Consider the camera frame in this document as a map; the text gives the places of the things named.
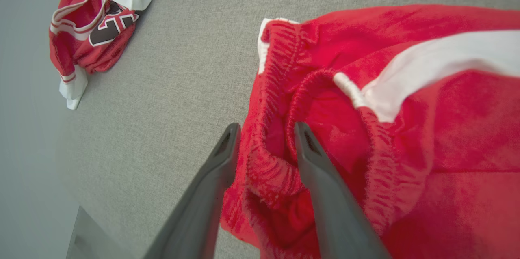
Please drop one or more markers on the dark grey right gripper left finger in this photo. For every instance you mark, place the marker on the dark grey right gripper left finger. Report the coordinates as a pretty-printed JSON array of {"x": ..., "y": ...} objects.
[{"x": 203, "y": 194}]

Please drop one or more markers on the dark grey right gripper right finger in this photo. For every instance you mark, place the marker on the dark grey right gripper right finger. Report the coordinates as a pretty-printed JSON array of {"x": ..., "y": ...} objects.
[{"x": 333, "y": 210}]

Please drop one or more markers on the red shorts with white stripes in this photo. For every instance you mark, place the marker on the red shorts with white stripes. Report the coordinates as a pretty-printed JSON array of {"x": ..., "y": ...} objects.
[{"x": 447, "y": 149}]

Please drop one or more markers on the red and white basketball jersey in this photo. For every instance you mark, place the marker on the red and white basketball jersey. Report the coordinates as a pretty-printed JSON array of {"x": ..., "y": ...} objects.
[{"x": 81, "y": 48}]

